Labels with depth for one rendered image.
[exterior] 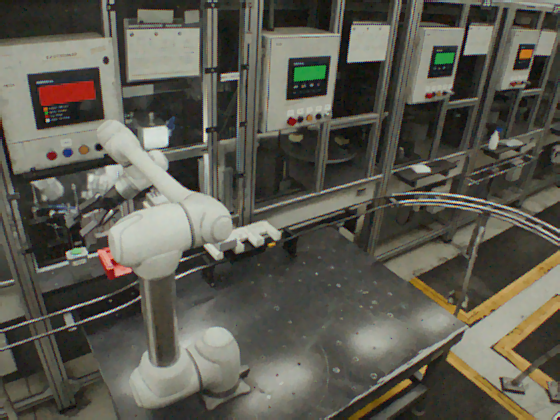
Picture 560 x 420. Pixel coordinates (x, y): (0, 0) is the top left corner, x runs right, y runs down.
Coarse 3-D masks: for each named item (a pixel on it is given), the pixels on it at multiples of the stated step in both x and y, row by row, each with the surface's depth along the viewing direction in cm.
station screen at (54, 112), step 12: (36, 84) 143; (48, 84) 146; (60, 84) 148; (96, 84) 155; (96, 96) 157; (48, 108) 149; (60, 108) 152; (72, 108) 154; (84, 108) 157; (96, 108) 159; (48, 120) 151; (60, 120) 153
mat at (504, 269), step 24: (552, 216) 443; (504, 240) 395; (528, 240) 397; (456, 264) 357; (480, 264) 359; (504, 264) 361; (528, 264) 363; (552, 264) 366; (432, 288) 328; (456, 288) 330; (480, 288) 331; (504, 288) 333; (480, 312) 307
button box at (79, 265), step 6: (66, 252) 172; (84, 252) 173; (72, 258) 169; (78, 258) 171; (84, 258) 172; (72, 264) 170; (78, 264) 172; (84, 264) 174; (72, 270) 172; (78, 270) 173; (84, 270) 175; (90, 270) 176; (72, 276) 174; (78, 276) 174; (84, 276) 176
